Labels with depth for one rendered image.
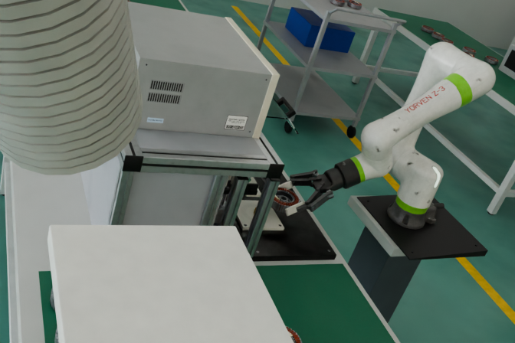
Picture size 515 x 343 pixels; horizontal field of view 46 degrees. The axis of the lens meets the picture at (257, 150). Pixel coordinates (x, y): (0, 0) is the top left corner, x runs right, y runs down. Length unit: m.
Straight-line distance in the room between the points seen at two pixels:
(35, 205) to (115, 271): 0.91
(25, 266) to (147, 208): 0.34
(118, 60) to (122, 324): 0.50
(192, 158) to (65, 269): 0.63
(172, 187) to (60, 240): 0.59
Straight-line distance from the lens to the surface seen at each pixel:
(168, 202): 1.63
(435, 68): 2.28
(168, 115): 1.63
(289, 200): 2.07
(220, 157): 1.60
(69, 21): 0.49
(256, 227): 1.79
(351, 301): 1.90
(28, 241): 1.79
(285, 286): 1.84
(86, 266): 1.04
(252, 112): 1.71
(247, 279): 1.09
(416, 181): 2.28
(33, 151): 0.62
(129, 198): 1.60
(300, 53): 4.51
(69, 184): 2.02
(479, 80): 2.17
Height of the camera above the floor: 1.89
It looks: 27 degrees down
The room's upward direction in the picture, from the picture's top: 18 degrees clockwise
